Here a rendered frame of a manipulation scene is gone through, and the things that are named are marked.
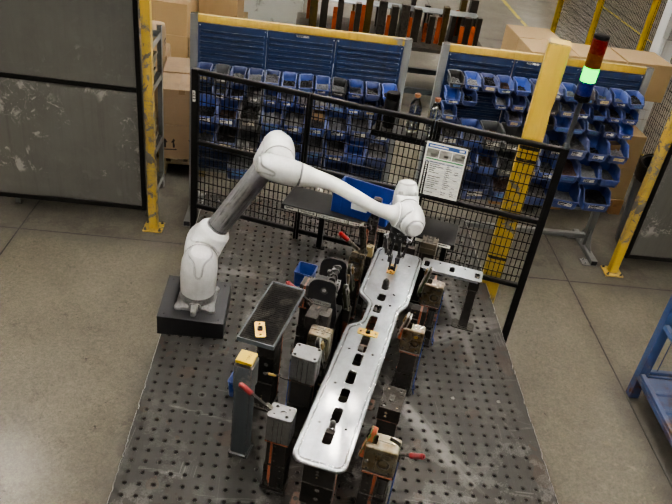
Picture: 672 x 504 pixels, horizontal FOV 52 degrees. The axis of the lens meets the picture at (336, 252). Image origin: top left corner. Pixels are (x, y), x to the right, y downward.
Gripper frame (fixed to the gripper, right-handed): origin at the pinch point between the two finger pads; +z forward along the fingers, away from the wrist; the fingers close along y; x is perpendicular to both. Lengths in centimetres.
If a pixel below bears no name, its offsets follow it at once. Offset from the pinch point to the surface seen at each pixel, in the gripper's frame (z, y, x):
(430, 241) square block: -0.1, 13.2, 25.7
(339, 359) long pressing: 5, -6, -67
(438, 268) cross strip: 5.9, 20.1, 13.3
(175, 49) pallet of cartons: 45, -279, 341
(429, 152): -32, 2, 55
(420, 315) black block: 8.6, 18.1, -22.1
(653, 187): 33, 150, 228
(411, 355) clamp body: 13.8, 18.8, -43.1
